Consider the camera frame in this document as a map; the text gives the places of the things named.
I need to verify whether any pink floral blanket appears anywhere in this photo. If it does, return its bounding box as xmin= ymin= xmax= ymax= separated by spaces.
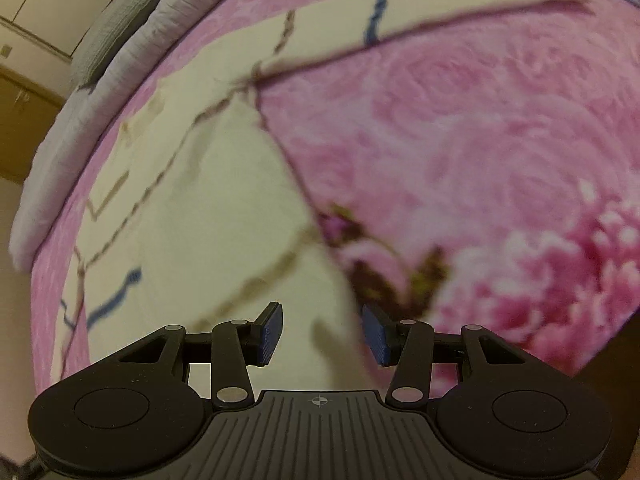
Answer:
xmin=29 ymin=0 xmax=640 ymax=401

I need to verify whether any grey pillow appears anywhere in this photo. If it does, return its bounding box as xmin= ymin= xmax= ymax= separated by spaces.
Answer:
xmin=70 ymin=0 xmax=184 ymax=89

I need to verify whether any folded grey quilt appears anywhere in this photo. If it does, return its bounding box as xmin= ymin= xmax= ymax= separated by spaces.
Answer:
xmin=10 ymin=0 xmax=262 ymax=272

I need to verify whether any beige wardrobe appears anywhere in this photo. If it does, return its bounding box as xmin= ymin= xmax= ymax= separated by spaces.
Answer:
xmin=0 ymin=0 xmax=172 ymax=182

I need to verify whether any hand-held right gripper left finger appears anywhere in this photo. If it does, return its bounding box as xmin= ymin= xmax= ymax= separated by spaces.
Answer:
xmin=117 ymin=302 xmax=285 ymax=409

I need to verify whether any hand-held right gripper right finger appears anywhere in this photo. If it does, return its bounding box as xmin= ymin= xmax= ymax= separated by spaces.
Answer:
xmin=362 ymin=303 xmax=527 ymax=409

